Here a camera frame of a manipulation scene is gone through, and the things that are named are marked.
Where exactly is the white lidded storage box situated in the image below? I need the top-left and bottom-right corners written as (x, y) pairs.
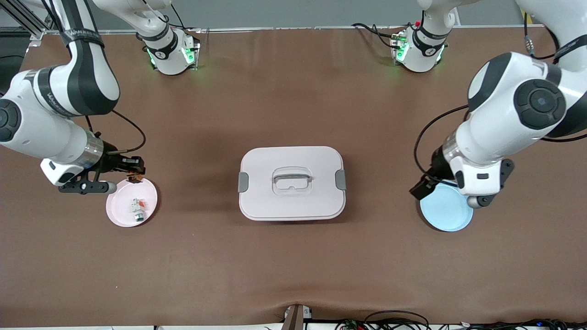
top-left (238, 146), bottom-right (347, 222)

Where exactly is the aluminium frame post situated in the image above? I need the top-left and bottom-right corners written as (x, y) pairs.
top-left (0, 0), bottom-right (63, 43)

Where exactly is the white and green switch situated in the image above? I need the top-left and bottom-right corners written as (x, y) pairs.
top-left (129, 198), bottom-right (150, 224)

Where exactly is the grey box lid handle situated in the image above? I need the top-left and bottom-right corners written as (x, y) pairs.
top-left (272, 167), bottom-right (313, 183)

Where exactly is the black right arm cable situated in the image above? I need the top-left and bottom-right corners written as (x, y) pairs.
top-left (85, 109), bottom-right (147, 154)

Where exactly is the light blue plate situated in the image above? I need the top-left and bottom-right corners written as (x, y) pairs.
top-left (420, 181), bottom-right (474, 232)

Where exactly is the black right base cable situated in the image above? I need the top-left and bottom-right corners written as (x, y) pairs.
top-left (169, 4), bottom-right (198, 33)

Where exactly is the black left base cable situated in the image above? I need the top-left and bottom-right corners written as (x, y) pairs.
top-left (351, 22), bottom-right (407, 49)

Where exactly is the black cable bundle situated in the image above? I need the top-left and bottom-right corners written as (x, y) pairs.
top-left (459, 318), bottom-right (587, 330)

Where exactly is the pink plate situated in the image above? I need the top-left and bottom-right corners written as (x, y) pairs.
top-left (105, 176), bottom-right (158, 228)

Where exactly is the black cable loop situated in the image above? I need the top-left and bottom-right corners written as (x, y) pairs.
top-left (335, 310), bottom-right (432, 330)

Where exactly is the aluminium table edge rail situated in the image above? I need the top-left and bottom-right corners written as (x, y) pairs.
top-left (99, 25), bottom-right (425, 36)

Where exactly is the black base cable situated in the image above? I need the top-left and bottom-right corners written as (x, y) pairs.
top-left (351, 22), bottom-right (407, 49)
top-left (169, 4), bottom-right (198, 33)

